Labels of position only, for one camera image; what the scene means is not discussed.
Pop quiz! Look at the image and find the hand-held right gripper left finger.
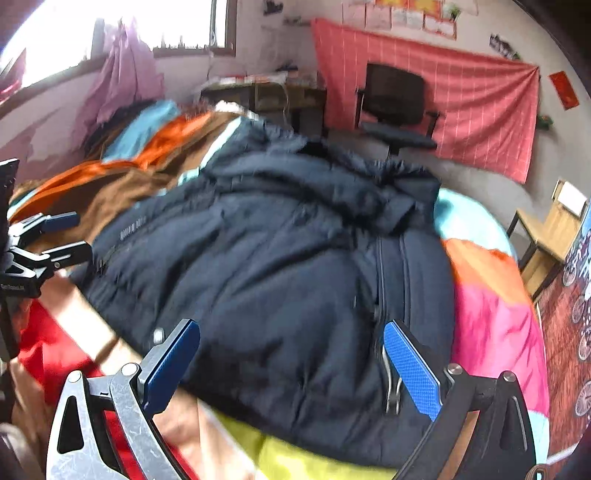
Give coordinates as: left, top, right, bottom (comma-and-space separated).
45, 318, 201, 480

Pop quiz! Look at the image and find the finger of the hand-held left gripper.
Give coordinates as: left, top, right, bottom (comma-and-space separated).
9, 211, 80, 241
11, 244, 93, 278

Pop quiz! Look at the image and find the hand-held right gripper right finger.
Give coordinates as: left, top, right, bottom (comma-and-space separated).
383, 320, 539, 480

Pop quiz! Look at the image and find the dark navy padded jacket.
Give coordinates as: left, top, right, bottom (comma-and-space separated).
69, 117, 458, 469

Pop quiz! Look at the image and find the colourful striped blanket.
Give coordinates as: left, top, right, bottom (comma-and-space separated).
9, 99, 550, 480

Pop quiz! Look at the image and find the dark clothing pile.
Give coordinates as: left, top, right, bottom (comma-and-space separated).
83, 99, 155, 155

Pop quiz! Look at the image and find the pink hanging curtain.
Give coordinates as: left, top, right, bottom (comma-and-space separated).
81, 18, 166, 139

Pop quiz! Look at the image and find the wooden chair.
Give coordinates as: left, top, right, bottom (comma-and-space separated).
507, 179, 591, 301

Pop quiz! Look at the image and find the window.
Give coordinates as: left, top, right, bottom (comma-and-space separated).
0, 0, 238, 88

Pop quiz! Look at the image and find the white paper sheet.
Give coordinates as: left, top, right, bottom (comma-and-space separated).
556, 181, 590, 216

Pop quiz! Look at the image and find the wooden desk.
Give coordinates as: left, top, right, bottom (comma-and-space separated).
201, 76, 328, 136

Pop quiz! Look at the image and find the black office chair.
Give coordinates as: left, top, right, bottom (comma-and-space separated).
355, 63, 441, 160

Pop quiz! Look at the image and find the pink checked wall cloth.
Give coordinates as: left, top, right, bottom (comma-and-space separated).
311, 18, 540, 184

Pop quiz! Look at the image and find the red paper wall sign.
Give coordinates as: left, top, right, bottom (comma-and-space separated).
549, 71, 581, 110

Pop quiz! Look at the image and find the dark wall photo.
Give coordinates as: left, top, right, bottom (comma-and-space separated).
489, 33, 522, 61

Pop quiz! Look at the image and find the group of wall certificates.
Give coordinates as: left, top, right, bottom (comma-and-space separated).
342, 0, 478, 40

